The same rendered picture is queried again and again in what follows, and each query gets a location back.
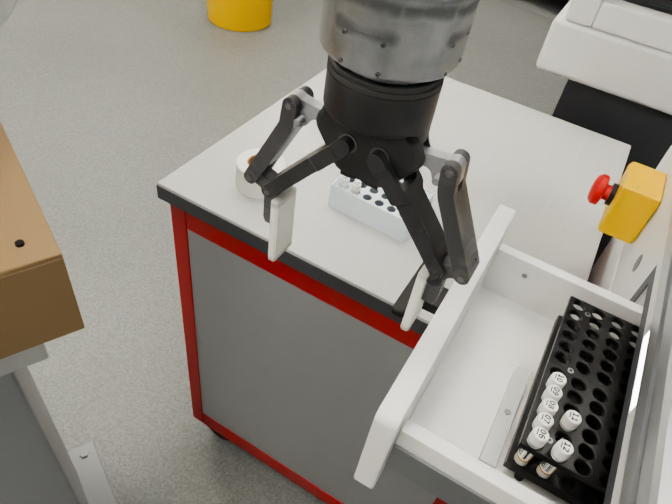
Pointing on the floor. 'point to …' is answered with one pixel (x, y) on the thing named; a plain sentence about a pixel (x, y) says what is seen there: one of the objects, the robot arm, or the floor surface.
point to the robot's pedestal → (41, 445)
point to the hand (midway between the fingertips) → (344, 275)
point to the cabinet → (606, 265)
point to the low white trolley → (352, 280)
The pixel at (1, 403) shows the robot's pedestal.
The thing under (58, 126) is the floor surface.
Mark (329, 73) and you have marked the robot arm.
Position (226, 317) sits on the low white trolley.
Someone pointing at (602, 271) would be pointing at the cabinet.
